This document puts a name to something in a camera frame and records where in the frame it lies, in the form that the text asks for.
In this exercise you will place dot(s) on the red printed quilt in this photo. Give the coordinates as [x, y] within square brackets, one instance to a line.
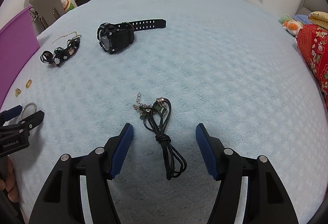
[315, 52]

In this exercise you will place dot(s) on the yellow flower earring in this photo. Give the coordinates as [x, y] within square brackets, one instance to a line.
[17, 91]

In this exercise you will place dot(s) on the person's left hand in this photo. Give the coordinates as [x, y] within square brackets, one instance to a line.
[11, 180]

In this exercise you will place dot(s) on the blue soft pillow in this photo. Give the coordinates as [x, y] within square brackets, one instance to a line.
[302, 19]

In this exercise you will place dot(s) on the grey padded chair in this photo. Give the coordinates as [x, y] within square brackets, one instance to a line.
[48, 1]

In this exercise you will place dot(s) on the white and orange plush toy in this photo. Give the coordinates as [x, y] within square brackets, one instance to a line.
[293, 27]

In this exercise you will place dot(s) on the small silver bangle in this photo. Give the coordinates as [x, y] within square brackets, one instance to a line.
[29, 103]

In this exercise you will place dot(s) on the grey upholstered headboard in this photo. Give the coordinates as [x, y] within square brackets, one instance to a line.
[306, 2]

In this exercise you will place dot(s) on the purple plastic basin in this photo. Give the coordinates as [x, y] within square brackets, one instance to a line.
[15, 47]

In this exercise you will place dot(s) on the yellow knitted blanket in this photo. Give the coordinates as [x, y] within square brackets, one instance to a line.
[319, 17]

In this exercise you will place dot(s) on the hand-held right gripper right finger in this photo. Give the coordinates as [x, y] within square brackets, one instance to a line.
[207, 152]

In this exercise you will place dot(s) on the black digital wristwatch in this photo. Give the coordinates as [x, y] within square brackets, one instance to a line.
[120, 34]

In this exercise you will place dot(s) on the green plush toy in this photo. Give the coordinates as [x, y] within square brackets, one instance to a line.
[285, 19]

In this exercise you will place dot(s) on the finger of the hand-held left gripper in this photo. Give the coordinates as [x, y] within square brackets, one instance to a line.
[11, 113]
[33, 119]

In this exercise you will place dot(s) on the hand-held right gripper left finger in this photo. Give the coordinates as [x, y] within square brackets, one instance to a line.
[121, 152]

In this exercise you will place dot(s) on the light blue fleece blanket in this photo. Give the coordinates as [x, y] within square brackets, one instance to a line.
[205, 72]

